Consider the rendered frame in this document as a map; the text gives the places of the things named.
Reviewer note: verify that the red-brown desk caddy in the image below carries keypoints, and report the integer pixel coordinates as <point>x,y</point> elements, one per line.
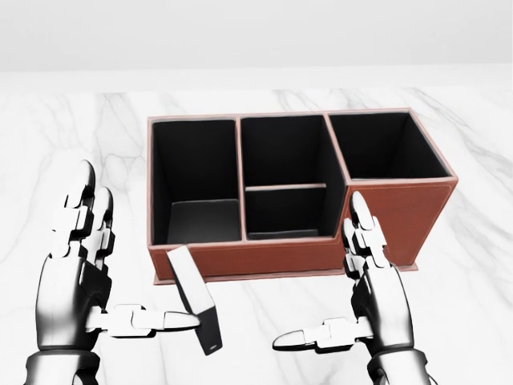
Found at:
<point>280,192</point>

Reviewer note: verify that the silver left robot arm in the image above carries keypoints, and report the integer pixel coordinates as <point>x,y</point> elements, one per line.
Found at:
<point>60,369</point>

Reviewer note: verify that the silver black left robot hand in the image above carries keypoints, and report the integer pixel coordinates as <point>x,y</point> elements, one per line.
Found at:
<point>60,297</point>

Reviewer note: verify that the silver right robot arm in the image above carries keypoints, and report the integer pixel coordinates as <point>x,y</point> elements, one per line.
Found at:
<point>398,369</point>

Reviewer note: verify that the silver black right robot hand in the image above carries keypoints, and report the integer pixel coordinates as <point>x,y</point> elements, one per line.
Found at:
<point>384,305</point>

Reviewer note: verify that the white and black book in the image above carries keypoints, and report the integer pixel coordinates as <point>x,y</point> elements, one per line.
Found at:
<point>196,297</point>

